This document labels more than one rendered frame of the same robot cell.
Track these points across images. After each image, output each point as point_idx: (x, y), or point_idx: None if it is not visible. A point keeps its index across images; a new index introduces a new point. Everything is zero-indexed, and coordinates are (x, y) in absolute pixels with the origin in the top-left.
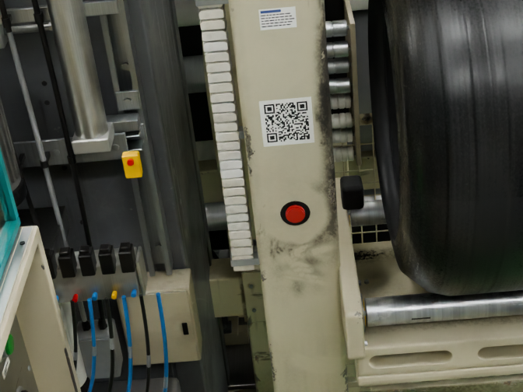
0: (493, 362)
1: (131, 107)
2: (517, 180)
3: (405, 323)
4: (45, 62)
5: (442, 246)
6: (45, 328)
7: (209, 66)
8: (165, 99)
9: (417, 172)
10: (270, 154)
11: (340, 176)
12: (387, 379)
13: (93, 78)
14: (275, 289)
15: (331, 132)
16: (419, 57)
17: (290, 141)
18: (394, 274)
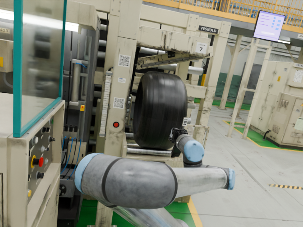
0: None
1: (83, 99)
2: (164, 116)
3: (135, 154)
4: (66, 86)
5: (147, 129)
6: (59, 125)
7: (105, 87)
8: (89, 103)
9: (145, 112)
10: (113, 109)
11: None
12: None
13: (78, 88)
14: (107, 142)
15: (127, 107)
16: (149, 90)
17: (118, 107)
18: None
